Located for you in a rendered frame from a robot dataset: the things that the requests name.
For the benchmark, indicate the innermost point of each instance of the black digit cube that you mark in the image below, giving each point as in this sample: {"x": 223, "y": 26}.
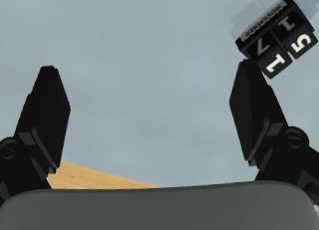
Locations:
{"x": 294, "y": 34}
{"x": 270, "y": 55}

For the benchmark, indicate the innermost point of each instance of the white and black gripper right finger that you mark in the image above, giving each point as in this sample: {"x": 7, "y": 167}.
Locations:
{"x": 266, "y": 139}

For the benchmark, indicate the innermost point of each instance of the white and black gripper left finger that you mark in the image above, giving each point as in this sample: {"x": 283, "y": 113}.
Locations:
{"x": 36, "y": 150}

